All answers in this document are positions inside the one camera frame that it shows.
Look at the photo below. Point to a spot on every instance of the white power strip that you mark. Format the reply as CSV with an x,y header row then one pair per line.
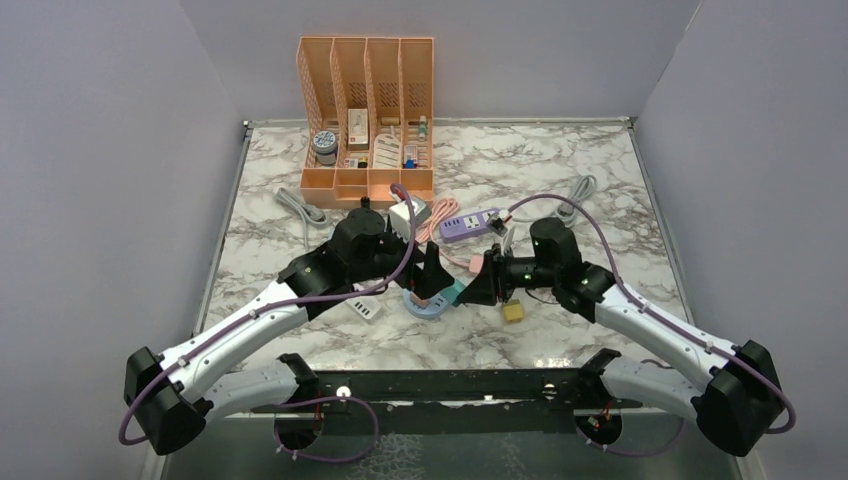
x,y
367,307

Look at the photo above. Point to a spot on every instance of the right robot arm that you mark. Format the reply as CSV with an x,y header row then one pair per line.
x,y
730,392

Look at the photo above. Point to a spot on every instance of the red white box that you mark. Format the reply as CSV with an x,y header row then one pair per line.
x,y
358,128

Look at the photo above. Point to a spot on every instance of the teal plug adapter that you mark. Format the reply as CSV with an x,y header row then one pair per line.
x,y
451,294

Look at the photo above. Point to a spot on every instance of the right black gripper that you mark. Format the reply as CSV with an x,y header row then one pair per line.
x,y
492,280

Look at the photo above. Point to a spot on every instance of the yellow plug adapter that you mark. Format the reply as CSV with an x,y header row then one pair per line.
x,y
513,311

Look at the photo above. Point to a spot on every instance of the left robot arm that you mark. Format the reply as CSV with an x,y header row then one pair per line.
x,y
169,394

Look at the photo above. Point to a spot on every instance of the small bottle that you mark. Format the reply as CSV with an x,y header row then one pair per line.
x,y
422,128

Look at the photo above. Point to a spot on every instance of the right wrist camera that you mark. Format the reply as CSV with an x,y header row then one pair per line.
x,y
501,224

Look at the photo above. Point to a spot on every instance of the orange file organizer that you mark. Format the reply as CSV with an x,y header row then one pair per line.
x,y
369,103

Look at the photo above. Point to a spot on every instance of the pink plug adapter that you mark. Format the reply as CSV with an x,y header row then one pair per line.
x,y
421,303

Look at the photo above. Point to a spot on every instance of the round blue power strip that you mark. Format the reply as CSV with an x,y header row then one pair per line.
x,y
437,307

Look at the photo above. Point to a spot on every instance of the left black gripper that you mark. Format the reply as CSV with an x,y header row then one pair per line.
x,y
427,282

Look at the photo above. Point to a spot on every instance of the white blister pack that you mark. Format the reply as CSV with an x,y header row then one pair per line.
x,y
387,151

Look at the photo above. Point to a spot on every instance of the purple power strip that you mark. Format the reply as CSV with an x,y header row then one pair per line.
x,y
465,226

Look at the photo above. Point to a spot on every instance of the small blue white box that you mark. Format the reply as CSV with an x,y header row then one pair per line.
x,y
410,156

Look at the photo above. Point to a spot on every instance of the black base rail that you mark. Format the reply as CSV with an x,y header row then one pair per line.
x,y
429,402

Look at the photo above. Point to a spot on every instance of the round blue patterned tin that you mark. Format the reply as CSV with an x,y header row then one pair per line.
x,y
325,147

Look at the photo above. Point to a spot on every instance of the pink power strip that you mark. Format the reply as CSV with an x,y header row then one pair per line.
x,y
475,264

